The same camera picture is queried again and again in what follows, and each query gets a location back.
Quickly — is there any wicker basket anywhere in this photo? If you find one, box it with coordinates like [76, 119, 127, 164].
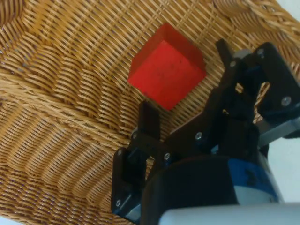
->
[0, 0, 300, 225]

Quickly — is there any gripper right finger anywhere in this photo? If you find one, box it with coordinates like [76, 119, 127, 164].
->
[215, 38, 300, 123]

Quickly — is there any red cube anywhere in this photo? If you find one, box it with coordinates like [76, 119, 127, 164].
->
[127, 22, 207, 111]

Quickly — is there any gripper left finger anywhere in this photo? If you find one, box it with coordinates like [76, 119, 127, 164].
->
[111, 83, 235, 219]

